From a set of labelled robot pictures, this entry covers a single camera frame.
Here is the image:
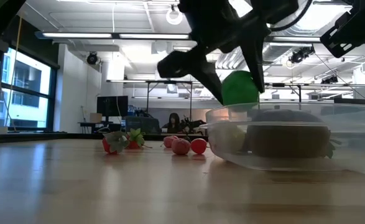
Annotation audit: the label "white ring ceiling light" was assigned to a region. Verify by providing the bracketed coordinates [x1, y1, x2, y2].
[165, 8, 183, 26]

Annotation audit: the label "red toy cherry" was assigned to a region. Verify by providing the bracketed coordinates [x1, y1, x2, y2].
[190, 138, 208, 155]

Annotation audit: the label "black background workstation frame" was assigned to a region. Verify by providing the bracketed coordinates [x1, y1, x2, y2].
[107, 80, 301, 108]

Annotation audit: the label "person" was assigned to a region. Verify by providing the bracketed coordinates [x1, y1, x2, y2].
[162, 112, 188, 134]

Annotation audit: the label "long ceiling light bar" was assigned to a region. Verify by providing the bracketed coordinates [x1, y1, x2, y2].
[35, 30, 365, 44]

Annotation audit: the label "large dark-framed window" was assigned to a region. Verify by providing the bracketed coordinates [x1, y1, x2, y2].
[0, 46, 58, 131]

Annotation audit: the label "silver ventilation duct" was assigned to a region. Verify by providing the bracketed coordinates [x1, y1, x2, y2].
[261, 0, 351, 65]

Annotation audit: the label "black computer monitor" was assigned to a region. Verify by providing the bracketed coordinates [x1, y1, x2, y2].
[96, 95, 129, 118]

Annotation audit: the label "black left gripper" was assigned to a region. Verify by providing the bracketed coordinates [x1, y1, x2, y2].
[156, 0, 295, 106]

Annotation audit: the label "brown toy kiwi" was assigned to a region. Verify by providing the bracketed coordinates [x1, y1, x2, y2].
[246, 108, 331, 158]

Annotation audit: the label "red toy strawberry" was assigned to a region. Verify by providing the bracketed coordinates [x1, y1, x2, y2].
[102, 130, 130, 156]
[125, 128, 146, 149]

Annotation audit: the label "clear plastic tupperware container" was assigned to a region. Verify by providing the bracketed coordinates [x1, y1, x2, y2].
[200, 101, 365, 172]

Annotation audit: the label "pink toy raspberry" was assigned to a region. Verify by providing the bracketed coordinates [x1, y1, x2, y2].
[171, 138, 192, 156]
[162, 135, 179, 149]

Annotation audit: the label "green toy pear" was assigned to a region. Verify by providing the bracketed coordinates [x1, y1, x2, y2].
[221, 70, 260, 106]

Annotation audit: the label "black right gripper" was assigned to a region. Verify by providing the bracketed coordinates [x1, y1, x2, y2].
[320, 0, 365, 59]

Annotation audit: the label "black ceiling spotlight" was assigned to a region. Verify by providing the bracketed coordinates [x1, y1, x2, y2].
[289, 46, 315, 65]
[86, 52, 99, 65]

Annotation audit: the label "black background robot arms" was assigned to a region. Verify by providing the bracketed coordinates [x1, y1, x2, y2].
[182, 116, 206, 134]

